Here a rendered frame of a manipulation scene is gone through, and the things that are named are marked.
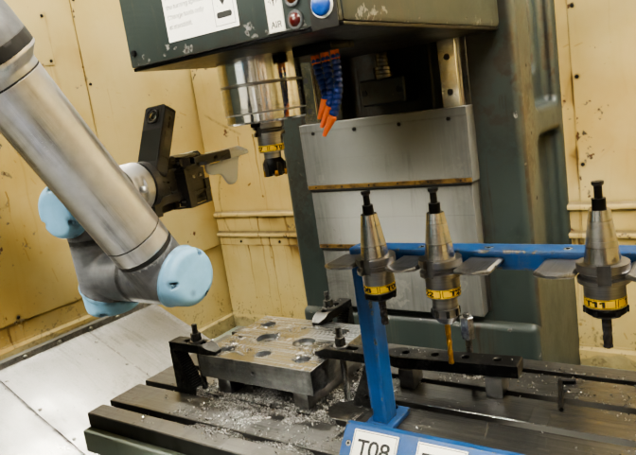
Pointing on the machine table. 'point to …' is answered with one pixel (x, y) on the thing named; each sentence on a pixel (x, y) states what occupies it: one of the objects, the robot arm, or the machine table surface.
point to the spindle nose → (261, 88)
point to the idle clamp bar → (495, 368)
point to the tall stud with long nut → (468, 330)
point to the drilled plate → (313, 376)
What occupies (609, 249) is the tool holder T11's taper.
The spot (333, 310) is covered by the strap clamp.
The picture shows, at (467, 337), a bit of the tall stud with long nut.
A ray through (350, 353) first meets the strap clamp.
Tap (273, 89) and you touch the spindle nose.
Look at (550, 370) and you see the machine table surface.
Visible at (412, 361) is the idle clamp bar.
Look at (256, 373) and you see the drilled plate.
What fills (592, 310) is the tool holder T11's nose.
